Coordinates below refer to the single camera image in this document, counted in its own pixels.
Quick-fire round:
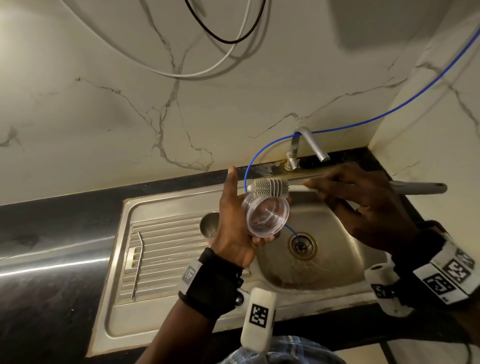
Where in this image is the black hanging cable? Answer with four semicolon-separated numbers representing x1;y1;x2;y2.
183;0;268;44

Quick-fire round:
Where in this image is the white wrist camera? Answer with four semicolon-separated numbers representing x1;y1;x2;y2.
364;261;414;319
239;286;278;354

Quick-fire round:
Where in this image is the bent metal straw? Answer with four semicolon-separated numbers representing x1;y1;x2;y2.
130;230;146;301

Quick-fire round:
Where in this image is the thin black right camera cable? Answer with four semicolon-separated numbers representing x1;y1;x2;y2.
458;329;474;364

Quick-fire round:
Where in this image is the person's left hand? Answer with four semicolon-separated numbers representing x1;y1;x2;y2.
208;165;283;270

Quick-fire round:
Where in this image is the blue plaid clothing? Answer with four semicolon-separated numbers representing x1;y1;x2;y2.
220;334;349;364

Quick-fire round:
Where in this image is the white bottle brush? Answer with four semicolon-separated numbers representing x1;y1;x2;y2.
243;177;449;200

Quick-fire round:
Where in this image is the black left wrist band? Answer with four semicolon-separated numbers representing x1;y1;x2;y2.
176;247;245;321

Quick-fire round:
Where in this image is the black wrist band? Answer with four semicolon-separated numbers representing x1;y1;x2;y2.
176;247;245;321
391;220;480;307

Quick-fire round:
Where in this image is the person's left forearm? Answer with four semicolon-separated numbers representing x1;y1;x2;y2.
134;299;215;364

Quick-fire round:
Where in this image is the pink steel tumbler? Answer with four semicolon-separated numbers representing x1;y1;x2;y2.
199;211;223;241

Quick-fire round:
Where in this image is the metal faucet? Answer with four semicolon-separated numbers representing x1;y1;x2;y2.
284;125;331;172

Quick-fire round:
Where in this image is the thin blue tube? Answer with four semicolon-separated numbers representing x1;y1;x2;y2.
244;28;480;253

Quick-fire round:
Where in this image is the stainless steel sink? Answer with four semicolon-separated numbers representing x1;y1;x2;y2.
85;164;399;358

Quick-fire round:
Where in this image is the person's right hand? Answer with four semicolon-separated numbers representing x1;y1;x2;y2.
302;162;422;259

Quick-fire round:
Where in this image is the clear plastic lid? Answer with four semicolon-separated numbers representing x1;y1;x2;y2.
240;192;293;238

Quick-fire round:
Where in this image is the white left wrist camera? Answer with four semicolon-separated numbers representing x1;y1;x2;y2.
239;286;278;354

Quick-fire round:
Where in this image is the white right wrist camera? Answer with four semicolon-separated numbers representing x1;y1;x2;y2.
364;261;414;319

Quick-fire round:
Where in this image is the black right wrist band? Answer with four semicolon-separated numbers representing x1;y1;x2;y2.
391;220;480;307

